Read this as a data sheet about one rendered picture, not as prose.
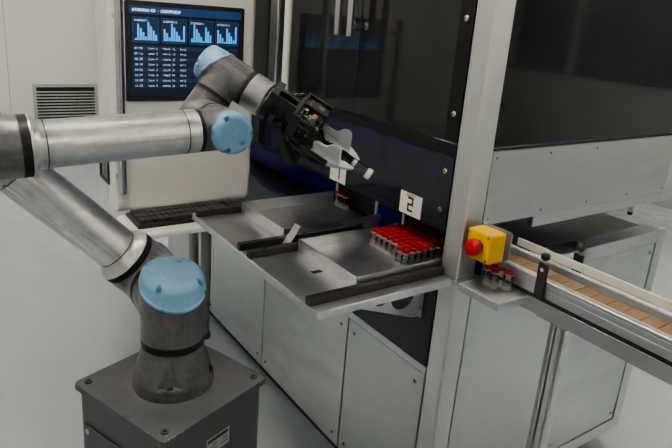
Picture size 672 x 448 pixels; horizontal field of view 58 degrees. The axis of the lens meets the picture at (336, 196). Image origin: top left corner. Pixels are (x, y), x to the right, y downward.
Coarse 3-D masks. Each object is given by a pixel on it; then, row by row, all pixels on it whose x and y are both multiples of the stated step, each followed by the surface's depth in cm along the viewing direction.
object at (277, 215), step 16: (320, 192) 201; (256, 208) 189; (272, 208) 192; (288, 208) 193; (304, 208) 194; (320, 208) 196; (336, 208) 197; (272, 224) 170; (288, 224) 179; (304, 224) 180; (320, 224) 172; (336, 224) 175; (368, 224) 182
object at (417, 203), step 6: (402, 192) 162; (408, 192) 160; (402, 198) 162; (414, 198) 158; (420, 198) 157; (402, 204) 163; (414, 204) 159; (420, 204) 157; (402, 210) 163; (414, 210) 159; (420, 210) 157; (414, 216) 159
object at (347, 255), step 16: (304, 240) 160; (320, 240) 163; (336, 240) 166; (352, 240) 169; (368, 240) 171; (320, 256) 151; (336, 256) 158; (352, 256) 159; (368, 256) 160; (384, 256) 161; (336, 272) 146; (352, 272) 149; (368, 272) 150; (384, 272) 143; (400, 272) 146
